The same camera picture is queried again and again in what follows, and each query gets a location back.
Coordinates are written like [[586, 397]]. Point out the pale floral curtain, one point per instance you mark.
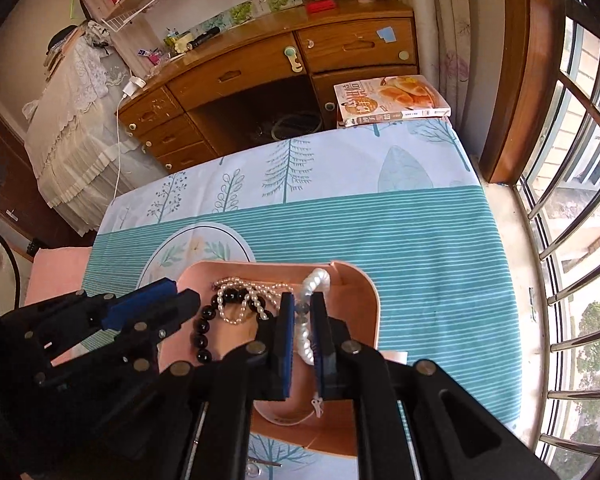
[[450, 60]]

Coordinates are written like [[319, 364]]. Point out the pink blanket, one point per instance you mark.
[[60, 272]]

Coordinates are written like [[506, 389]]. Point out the wooden desk with drawers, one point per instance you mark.
[[240, 72]]

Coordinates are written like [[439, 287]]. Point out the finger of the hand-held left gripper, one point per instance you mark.
[[170, 312], [140, 302]]

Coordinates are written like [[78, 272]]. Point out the tree print tablecloth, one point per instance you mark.
[[430, 260]]

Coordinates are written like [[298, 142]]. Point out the green drawer safety latch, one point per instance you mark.
[[292, 57]]

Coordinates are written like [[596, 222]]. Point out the black flashlight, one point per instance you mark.
[[205, 37]]

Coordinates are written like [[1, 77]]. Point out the pink jewelry box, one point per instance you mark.
[[352, 292]]

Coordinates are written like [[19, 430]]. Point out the stack of books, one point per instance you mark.
[[62, 47]]

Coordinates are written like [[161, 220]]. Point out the white lace cover cloth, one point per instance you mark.
[[75, 125]]

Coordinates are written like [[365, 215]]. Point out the white charger plug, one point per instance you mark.
[[134, 87]]

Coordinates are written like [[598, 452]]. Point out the red flat box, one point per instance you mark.
[[321, 6]]

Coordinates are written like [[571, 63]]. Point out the brown wooden door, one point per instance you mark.
[[10, 185]]

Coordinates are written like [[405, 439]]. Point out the blue sticker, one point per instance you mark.
[[386, 35]]

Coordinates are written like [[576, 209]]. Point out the wooden window frame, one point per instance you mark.
[[525, 60]]

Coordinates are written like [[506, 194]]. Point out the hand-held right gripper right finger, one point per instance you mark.
[[320, 360]]

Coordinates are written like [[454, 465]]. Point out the metal window guard bars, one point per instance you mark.
[[570, 170]]

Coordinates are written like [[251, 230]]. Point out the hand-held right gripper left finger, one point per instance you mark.
[[287, 345]]

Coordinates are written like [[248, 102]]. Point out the bread cover cookbook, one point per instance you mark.
[[405, 92]]

